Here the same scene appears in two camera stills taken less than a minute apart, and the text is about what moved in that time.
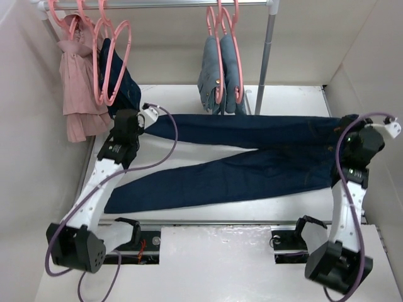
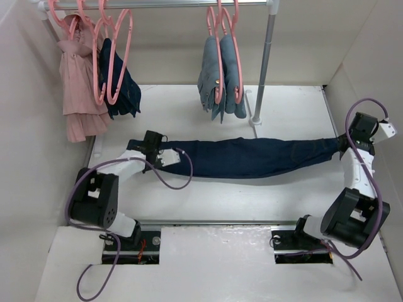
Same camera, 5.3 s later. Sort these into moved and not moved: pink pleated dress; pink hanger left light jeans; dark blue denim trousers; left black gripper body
Moved: dark blue denim trousers; left black gripper body
Not moved: pink hanger left light jeans; pink pleated dress
